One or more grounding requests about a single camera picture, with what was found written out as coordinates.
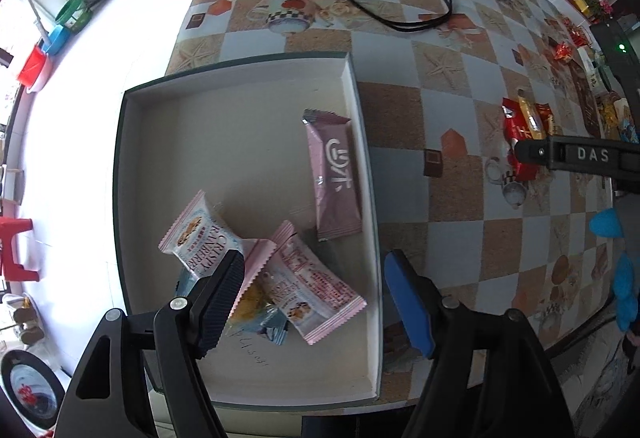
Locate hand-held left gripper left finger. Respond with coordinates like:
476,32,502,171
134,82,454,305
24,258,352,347
56,248,247,438

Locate red snack packet pale characters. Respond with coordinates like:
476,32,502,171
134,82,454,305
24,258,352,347
501,96,541,183

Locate pink edged cranberry crisp packet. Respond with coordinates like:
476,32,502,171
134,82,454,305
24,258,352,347
270,220,367,345
158,190,278,301

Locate mauve snack packet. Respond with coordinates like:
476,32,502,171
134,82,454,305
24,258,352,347
301,108,363,241

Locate light blue snack packet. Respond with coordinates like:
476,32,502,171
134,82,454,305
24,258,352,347
175,268,290,346

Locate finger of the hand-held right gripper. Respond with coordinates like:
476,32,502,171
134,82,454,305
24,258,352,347
514,134,553,169

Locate black device with green light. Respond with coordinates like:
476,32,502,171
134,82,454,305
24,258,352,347
595,20,640,88

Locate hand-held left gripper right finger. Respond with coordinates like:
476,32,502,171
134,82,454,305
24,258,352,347
384,249,573,438

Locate red basin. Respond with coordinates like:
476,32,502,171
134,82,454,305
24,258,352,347
16,42,51,91

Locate white pole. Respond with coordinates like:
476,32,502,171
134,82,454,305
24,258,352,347
20,0,51,48

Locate green basin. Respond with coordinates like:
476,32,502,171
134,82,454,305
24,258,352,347
54,0,93,32

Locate white cardboard box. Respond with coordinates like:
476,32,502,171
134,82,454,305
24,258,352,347
112,52,385,406

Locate red plastic stool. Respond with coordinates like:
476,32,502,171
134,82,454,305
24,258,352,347
0,217,43,283

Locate yellow rice cracker packet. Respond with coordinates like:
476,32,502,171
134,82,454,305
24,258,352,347
517,90,547,141

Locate pile of mixed snack packets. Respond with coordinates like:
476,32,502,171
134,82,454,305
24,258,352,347
597,90,640,141

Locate black round pan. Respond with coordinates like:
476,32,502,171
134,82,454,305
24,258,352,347
0,350,66,431

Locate red flower plant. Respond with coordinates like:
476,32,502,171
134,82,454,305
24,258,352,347
585,0,613,21

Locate blue basin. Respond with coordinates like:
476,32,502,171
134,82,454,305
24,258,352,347
40,25,73,57

